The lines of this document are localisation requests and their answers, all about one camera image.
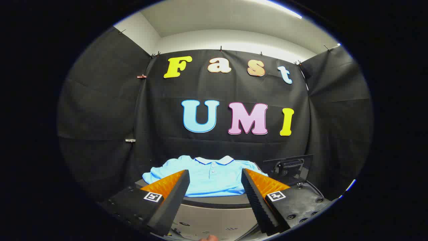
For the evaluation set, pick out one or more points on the dark transparent washing machine lid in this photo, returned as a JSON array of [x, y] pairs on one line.
[[287, 165]]

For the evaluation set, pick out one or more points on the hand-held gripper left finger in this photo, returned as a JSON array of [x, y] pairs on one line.
[[174, 204]]

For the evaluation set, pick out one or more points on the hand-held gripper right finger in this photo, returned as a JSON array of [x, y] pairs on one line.
[[257, 204]]

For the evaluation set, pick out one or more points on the light blue polo shirt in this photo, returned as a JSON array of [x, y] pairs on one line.
[[214, 184]]

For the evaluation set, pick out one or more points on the small silver clip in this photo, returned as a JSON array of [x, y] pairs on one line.
[[130, 140]]

